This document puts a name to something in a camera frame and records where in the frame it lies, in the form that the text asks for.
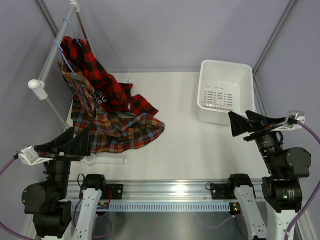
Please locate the white slotted cable duct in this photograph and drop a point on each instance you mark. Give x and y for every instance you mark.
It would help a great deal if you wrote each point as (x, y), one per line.
(122, 206)

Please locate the aluminium mounting rail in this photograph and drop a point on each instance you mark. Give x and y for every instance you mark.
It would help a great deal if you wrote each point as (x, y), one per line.
(166, 190)

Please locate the white clothes rack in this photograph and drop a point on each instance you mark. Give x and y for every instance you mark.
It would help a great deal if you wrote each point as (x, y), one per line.
(37, 85)

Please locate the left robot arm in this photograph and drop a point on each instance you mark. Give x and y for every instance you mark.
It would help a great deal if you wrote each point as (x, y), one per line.
(46, 200)

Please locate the light blue wire hanger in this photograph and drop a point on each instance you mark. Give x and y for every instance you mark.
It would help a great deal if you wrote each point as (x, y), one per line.
(63, 56)

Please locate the white plastic bin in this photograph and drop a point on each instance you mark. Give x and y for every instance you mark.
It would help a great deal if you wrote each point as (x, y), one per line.
(223, 87)

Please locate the brown plaid shirt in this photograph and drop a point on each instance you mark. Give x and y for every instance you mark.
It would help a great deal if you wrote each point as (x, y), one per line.
(109, 133)

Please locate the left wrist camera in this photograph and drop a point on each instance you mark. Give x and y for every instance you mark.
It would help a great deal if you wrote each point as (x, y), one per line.
(28, 156)

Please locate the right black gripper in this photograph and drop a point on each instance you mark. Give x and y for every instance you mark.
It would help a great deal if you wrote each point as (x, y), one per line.
(241, 125)

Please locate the blue hanger with red shirt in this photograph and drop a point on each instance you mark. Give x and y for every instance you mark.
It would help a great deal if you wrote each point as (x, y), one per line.
(73, 31)

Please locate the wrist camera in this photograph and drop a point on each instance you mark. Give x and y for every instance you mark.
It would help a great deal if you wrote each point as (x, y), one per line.
(28, 156)
(291, 121)

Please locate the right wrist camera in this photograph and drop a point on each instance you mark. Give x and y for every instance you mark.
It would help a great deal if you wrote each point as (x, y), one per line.
(291, 121)

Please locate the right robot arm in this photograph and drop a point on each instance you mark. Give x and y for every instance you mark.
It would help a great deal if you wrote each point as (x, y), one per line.
(281, 188)

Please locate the red black plaid shirt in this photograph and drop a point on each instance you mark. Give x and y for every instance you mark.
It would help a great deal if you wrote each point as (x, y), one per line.
(108, 92)

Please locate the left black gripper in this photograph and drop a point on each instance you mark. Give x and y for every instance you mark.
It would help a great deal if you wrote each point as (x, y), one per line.
(74, 150)

